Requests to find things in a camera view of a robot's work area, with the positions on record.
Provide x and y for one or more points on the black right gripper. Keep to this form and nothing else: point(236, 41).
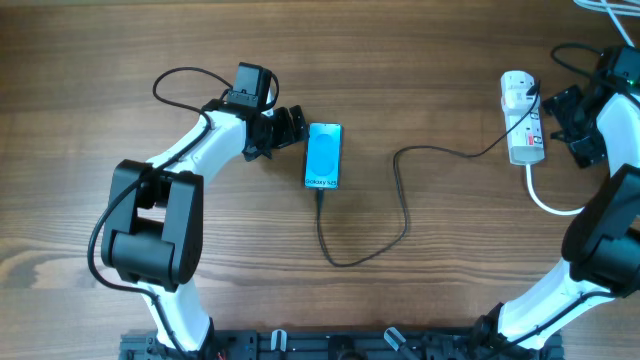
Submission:
point(586, 150)

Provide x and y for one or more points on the white power strip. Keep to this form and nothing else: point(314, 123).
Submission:
point(524, 131)

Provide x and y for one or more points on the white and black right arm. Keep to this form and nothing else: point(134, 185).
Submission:
point(600, 251)

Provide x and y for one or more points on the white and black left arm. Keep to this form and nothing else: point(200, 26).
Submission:
point(150, 237)

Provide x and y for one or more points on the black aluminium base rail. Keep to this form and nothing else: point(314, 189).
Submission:
point(251, 345)

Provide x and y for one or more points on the white USB charger plug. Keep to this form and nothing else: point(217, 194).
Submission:
point(518, 98)

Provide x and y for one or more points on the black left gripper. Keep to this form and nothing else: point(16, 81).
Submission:
point(300, 132)

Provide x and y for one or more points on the Galaxy S25 smartphone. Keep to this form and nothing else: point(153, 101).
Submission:
point(322, 167)

